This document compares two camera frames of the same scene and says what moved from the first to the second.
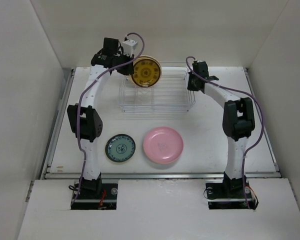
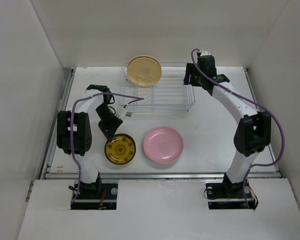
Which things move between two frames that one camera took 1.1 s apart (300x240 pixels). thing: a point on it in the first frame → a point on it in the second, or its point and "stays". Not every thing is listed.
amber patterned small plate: (147, 71) → (120, 149)
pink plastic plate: (163, 145) stays
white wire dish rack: (169, 96) stays
